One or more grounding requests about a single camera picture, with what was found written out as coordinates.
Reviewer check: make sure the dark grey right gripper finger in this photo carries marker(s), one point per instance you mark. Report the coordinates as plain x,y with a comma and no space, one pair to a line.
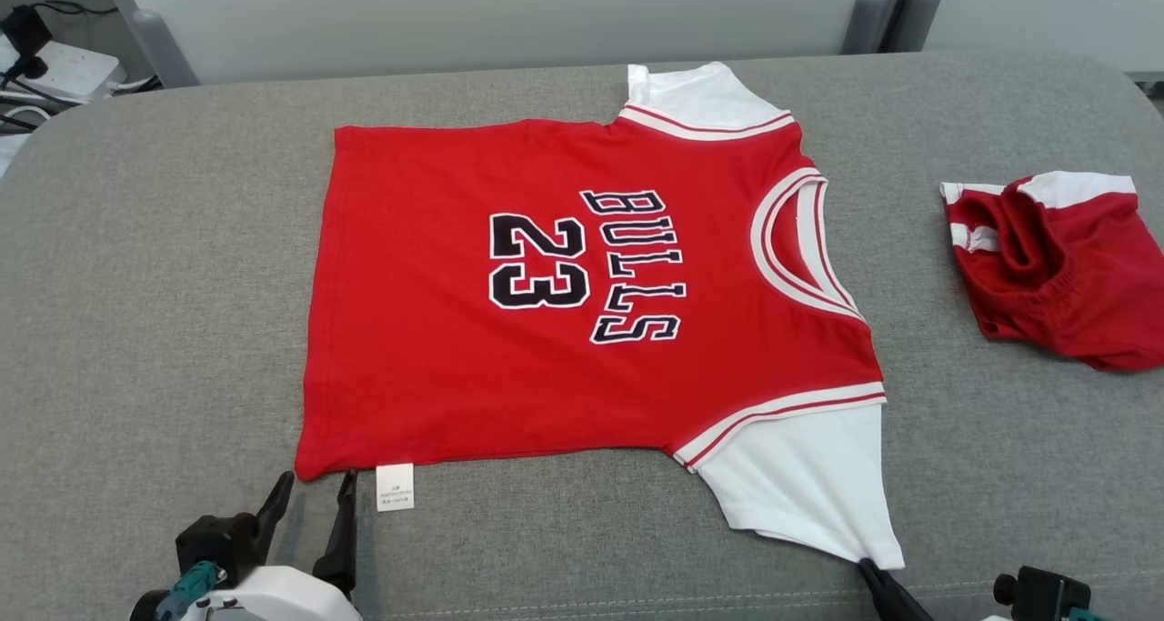
891,603

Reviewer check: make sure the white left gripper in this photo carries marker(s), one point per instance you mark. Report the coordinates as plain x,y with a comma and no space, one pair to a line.
273,598

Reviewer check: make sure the red Bulls 23 jersey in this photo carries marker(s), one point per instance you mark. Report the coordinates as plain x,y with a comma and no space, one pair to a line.
436,348

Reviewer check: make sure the red Bulls 23 shorts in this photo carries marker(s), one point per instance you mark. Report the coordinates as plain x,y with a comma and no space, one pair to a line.
1082,285

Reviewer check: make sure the black mains plug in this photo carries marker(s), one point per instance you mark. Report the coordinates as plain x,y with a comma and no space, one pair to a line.
25,66

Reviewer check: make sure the black power adapter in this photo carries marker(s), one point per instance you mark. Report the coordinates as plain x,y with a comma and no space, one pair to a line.
25,30

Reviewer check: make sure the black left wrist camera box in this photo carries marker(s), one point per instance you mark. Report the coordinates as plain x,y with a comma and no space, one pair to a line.
216,544

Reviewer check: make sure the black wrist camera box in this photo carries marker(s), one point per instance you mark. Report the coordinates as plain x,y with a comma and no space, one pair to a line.
1046,595
216,544

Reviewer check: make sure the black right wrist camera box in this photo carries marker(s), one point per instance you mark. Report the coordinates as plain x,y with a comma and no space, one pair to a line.
1046,595

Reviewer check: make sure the grey metal partition post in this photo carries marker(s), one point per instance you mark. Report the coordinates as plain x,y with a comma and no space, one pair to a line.
864,25
150,44
920,16

